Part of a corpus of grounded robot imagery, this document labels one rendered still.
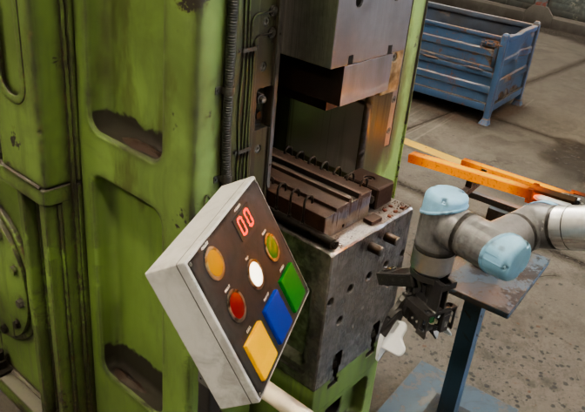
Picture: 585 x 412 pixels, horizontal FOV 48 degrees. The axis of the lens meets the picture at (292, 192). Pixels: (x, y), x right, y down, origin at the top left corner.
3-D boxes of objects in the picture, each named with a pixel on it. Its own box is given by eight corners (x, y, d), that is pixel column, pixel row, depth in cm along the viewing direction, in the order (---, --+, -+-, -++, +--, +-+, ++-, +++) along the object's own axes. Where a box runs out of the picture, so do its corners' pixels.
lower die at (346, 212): (367, 214, 180) (372, 186, 177) (322, 240, 166) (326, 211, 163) (256, 163, 204) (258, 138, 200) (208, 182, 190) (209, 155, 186)
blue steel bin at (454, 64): (523, 104, 577) (544, 21, 544) (487, 126, 519) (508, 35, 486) (402, 70, 638) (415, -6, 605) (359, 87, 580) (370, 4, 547)
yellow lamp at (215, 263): (231, 273, 111) (231, 251, 109) (210, 283, 107) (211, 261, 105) (218, 265, 112) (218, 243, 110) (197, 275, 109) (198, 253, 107)
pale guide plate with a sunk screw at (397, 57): (397, 90, 193) (406, 32, 185) (380, 96, 187) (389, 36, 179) (391, 88, 194) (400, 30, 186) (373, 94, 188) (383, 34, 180)
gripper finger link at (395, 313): (380, 335, 121) (408, 296, 121) (375, 330, 122) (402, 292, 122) (393, 341, 125) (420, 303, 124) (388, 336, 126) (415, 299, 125)
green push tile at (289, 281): (306, 291, 135) (292, 261, 133) (296, 312, 129) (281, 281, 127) (299, 293, 136) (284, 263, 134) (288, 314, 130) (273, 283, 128)
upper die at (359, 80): (387, 91, 164) (393, 52, 160) (339, 107, 150) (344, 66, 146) (264, 50, 187) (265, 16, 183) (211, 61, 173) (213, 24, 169)
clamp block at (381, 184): (392, 201, 189) (395, 180, 186) (374, 211, 183) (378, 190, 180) (358, 186, 196) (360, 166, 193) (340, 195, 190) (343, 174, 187)
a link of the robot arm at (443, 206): (454, 208, 106) (414, 187, 112) (441, 266, 111) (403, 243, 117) (483, 197, 111) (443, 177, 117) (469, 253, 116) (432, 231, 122)
